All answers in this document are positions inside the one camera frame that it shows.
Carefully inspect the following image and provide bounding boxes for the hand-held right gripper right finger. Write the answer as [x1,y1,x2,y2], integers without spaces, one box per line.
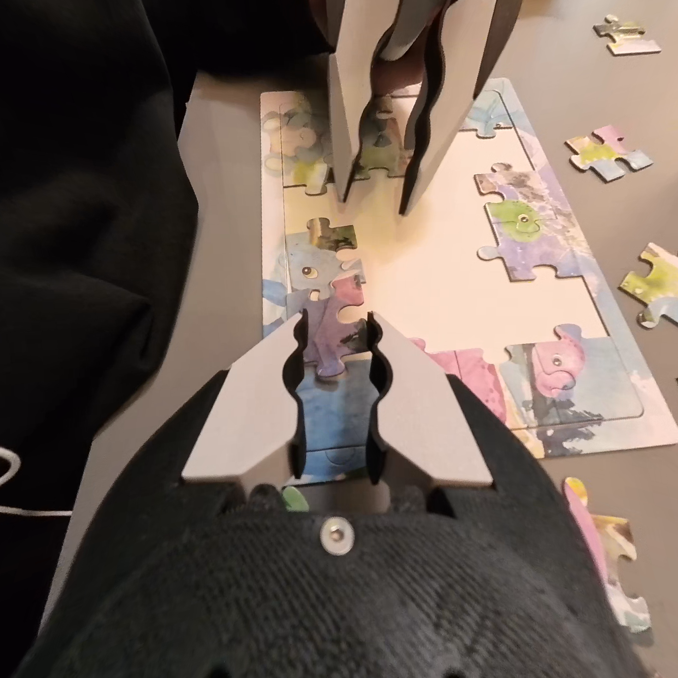
[365,311,494,488]

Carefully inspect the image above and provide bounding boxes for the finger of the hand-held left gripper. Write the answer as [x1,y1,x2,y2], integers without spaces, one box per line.
[398,0,510,216]
[327,0,404,204]

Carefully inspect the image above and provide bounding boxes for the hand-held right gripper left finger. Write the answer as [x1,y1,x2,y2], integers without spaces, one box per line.
[180,311,310,487]

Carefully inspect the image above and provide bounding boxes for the purple dinosaur body puzzle piece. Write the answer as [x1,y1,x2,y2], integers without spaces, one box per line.
[456,347,512,424]

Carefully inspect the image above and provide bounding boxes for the teal dinosaur puzzle piece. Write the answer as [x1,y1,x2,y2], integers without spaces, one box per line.
[339,95,419,180]

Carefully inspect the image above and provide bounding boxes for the pastel purple pink puzzle piece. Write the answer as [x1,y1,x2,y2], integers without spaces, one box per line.
[286,275,370,380]

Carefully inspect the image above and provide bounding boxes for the dinosaur puzzle tray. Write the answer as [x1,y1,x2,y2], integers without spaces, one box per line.
[260,78,678,485]

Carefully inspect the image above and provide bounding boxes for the blue triceratops head puzzle piece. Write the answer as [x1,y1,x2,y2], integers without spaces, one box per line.
[285,217,366,300]

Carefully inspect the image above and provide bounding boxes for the person's left hand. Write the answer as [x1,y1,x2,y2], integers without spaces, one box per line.
[371,41,426,100]

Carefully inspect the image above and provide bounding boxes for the pale blue purple puzzle piece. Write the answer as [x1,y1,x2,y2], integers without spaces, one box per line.
[458,95,512,139]

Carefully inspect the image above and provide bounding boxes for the blue dinosaur body puzzle piece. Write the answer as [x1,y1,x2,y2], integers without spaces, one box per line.
[293,359,383,482]

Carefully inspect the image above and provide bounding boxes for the pale blue yellow puzzle piece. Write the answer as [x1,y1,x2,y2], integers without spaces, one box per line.
[278,98,340,196]

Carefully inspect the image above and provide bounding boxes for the light blue white puzzle piece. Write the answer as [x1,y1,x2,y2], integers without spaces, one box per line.
[592,14,663,56]

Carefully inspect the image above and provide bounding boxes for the pink dinosaur head puzzle piece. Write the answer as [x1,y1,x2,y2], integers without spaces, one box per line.
[498,324,644,422]

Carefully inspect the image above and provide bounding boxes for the pink yellow blue puzzle piece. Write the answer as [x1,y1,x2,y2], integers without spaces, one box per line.
[565,125,654,182]

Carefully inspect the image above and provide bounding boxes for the thin white cord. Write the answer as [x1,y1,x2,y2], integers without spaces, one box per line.
[0,447,75,516]

